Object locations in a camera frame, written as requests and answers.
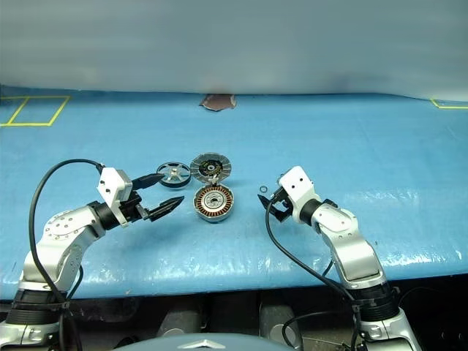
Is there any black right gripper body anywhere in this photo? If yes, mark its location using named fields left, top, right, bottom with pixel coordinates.
left=269, top=185, right=294, bottom=220

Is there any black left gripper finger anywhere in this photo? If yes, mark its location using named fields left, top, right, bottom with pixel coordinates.
left=147, top=195, right=186, bottom=222
left=130, top=173, right=165, bottom=192

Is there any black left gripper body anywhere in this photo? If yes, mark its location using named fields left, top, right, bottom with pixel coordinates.
left=117, top=188, right=153, bottom=225

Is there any silver motor stator housing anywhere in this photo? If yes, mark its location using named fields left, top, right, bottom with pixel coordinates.
left=192, top=184, right=235, bottom=223

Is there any motor cover with circuit board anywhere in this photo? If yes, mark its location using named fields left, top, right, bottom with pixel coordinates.
left=189, top=152, right=233, bottom=184

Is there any blue table cover sheet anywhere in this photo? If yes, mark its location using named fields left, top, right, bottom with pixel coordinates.
left=0, top=84, right=468, bottom=301

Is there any brown torn patch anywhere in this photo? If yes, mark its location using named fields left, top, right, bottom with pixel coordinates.
left=198, top=94, right=237, bottom=112

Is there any dark rounded grey shape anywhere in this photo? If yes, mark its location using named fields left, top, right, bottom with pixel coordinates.
left=258, top=303, right=305, bottom=351
left=156, top=306, right=203, bottom=338

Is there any grey robot torso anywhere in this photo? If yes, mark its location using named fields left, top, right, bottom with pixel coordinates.
left=126, top=331, right=292, bottom=351

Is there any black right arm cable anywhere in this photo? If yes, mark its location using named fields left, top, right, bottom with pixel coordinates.
left=265, top=199, right=363, bottom=351

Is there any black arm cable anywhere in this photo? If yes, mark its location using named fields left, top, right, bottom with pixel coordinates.
left=265, top=199, right=363, bottom=351
left=28, top=158, right=105, bottom=351

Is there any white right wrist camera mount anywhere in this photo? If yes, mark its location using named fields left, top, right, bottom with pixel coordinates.
left=276, top=165, right=323, bottom=224

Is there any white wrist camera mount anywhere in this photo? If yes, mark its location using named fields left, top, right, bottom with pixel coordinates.
left=96, top=166, right=134, bottom=228
left=276, top=165, right=323, bottom=224

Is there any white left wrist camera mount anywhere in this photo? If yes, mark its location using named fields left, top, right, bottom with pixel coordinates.
left=96, top=166, right=134, bottom=228

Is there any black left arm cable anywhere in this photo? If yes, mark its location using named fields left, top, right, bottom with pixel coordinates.
left=28, top=158, right=105, bottom=351

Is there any black looped cable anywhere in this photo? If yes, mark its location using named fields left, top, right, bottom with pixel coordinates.
left=281, top=310, right=343, bottom=348

